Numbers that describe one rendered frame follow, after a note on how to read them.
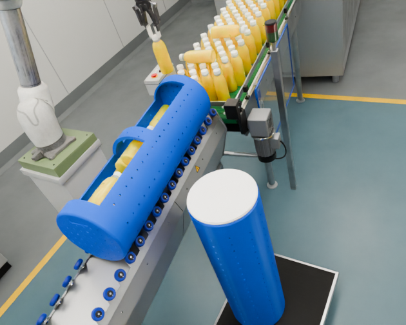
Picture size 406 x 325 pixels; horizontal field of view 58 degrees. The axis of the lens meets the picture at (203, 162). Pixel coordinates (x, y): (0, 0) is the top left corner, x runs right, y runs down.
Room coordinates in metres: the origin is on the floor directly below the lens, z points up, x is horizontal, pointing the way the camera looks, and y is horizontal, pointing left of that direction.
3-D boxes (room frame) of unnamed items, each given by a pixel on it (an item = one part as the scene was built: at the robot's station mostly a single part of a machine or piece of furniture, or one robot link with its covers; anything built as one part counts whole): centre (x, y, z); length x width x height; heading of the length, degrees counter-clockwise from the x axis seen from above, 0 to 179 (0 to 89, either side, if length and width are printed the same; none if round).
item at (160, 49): (1.88, 0.01, 1.24); 0.07 x 0.07 x 0.19
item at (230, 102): (1.61, -0.24, 0.95); 0.10 x 0.07 x 0.10; 55
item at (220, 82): (1.79, -0.23, 1.00); 0.07 x 0.07 x 0.19
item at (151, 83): (2.02, 0.07, 1.05); 0.20 x 0.10 x 0.10; 145
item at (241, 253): (0.98, -0.03, 0.59); 0.28 x 0.28 x 0.88
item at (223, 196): (0.98, -0.03, 1.03); 0.28 x 0.28 x 0.01
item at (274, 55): (1.80, -0.57, 0.55); 0.04 x 0.04 x 1.10; 55
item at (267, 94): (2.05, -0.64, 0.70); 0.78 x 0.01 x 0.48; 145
